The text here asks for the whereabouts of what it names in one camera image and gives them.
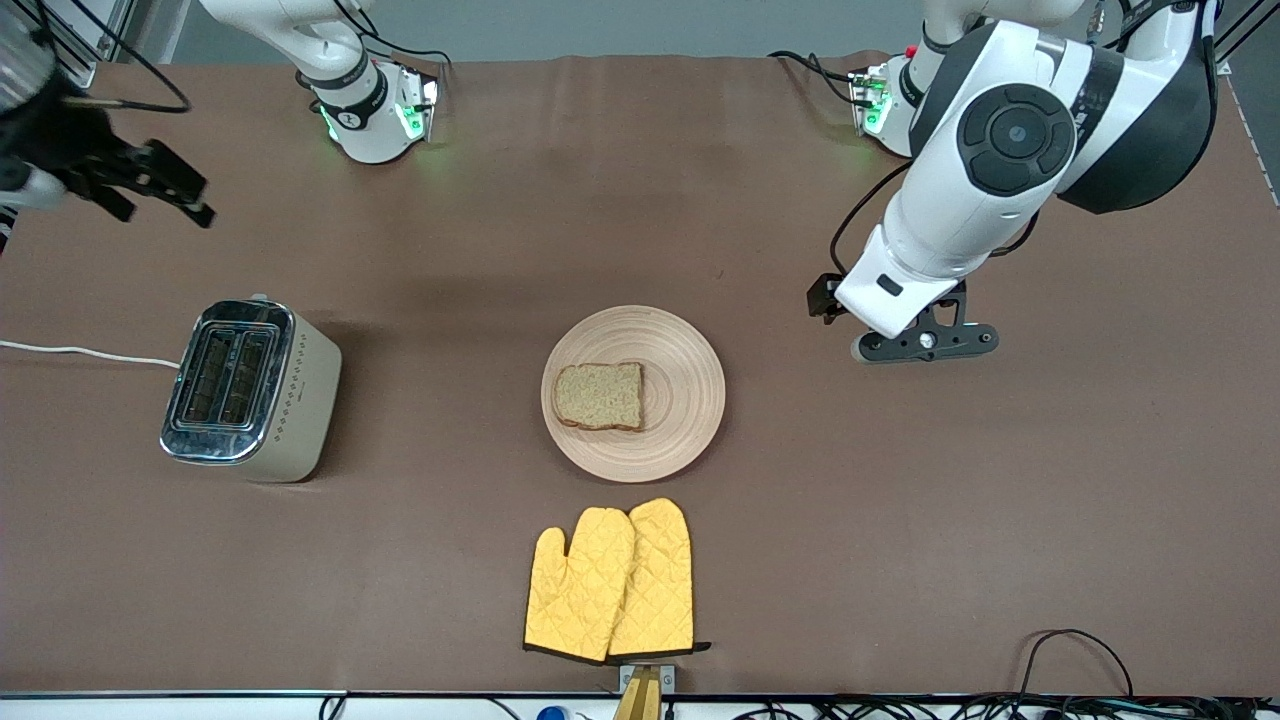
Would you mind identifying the round wooden plate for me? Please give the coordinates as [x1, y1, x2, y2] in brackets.
[541, 305, 727, 483]

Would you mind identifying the brown toast slice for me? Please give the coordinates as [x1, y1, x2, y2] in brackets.
[552, 362, 646, 433]

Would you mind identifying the silver beige two-slot toaster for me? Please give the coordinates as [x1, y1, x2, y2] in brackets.
[160, 295, 343, 484]

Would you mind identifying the brown table cover cloth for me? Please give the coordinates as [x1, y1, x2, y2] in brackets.
[0, 50, 1280, 697]

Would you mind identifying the yellow quilted oven mitt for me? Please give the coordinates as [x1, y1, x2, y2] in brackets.
[608, 498, 695, 658]
[524, 507, 637, 663]

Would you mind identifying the aluminium frame rail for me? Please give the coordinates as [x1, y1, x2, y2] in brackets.
[50, 0, 137, 90]

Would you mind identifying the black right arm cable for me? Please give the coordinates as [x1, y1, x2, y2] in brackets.
[35, 0, 194, 114]

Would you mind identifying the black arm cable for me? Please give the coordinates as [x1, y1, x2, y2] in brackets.
[35, 0, 194, 114]
[829, 160, 1043, 279]

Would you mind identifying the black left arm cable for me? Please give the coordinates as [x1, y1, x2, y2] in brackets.
[829, 160, 1043, 279]

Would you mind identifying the white toaster power cable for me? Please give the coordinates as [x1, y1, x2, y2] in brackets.
[0, 340, 182, 369]

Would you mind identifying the black left base cable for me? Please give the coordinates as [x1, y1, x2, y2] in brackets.
[768, 49, 864, 107]

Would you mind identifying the black looped cable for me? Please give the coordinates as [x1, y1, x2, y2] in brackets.
[1014, 628, 1137, 701]

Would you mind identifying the metal bracket with wooden block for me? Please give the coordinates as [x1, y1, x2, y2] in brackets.
[612, 663, 677, 720]

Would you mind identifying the black cable bundle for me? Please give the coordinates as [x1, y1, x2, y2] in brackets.
[730, 693, 1280, 720]

